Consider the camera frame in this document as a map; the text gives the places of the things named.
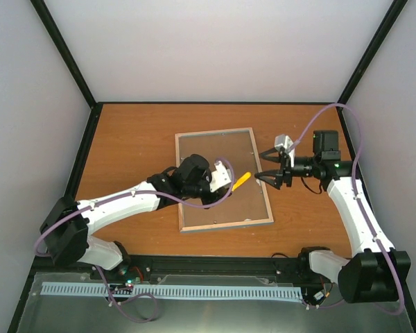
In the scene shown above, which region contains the yellow handled screwdriver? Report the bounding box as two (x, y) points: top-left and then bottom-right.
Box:
(232, 171), (252, 191)

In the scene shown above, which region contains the blue wooden picture frame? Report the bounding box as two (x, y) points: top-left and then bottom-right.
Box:
(175, 128), (274, 232)

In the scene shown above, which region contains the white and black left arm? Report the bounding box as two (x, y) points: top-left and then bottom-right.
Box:
(34, 154), (235, 280)

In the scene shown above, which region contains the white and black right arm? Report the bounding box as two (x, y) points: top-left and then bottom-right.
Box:
(254, 130), (411, 303)

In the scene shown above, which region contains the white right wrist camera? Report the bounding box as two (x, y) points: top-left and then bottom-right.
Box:
(274, 134), (295, 167)

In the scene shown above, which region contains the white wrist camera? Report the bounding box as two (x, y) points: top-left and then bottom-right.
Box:
(274, 134), (295, 167)
(209, 160), (233, 193)

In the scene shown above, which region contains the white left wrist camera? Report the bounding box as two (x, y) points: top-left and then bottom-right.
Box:
(209, 160), (233, 193)

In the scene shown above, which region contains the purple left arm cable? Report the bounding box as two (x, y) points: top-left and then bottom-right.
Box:
(33, 157), (235, 324)

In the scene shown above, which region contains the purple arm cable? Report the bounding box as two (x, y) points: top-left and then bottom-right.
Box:
(284, 103), (406, 316)
(33, 157), (235, 324)

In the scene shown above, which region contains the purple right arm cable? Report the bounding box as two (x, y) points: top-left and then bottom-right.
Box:
(284, 103), (406, 316)

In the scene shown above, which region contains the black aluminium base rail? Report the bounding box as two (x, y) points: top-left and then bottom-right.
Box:
(32, 253), (401, 287)

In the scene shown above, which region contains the light blue slotted cable duct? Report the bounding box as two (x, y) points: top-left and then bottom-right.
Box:
(40, 282), (303, 302)

